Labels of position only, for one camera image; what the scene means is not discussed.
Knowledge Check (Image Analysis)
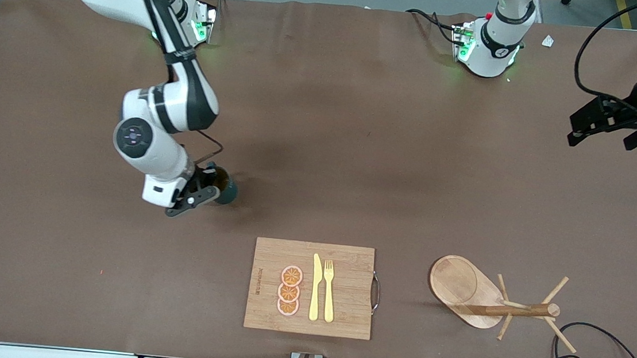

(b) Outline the teal cup with handle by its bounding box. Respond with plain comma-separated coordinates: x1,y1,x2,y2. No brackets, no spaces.
201,161,240,207

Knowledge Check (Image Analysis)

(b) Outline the toy orange slice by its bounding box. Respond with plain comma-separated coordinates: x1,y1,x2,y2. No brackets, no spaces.
280,264,304,288
277,282,301,303
276,295,300,317

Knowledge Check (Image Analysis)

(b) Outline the table cover sheet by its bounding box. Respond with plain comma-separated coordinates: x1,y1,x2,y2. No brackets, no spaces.
0,0,637,358

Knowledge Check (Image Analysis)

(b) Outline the yellow plastic knife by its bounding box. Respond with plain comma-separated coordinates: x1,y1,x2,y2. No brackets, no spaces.
308,253,325,322

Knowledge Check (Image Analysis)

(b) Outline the wooden cutting board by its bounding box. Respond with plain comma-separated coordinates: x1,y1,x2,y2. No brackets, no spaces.
242,236,385,341

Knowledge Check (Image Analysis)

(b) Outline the yellow plastic fork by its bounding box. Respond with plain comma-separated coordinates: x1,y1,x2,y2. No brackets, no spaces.
319,259,339,324

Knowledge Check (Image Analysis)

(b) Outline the wooden mug tree rack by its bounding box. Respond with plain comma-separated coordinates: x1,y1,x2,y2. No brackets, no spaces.
423,252,584,355

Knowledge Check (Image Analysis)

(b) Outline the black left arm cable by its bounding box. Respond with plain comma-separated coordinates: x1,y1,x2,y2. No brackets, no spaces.
571,0,637,115

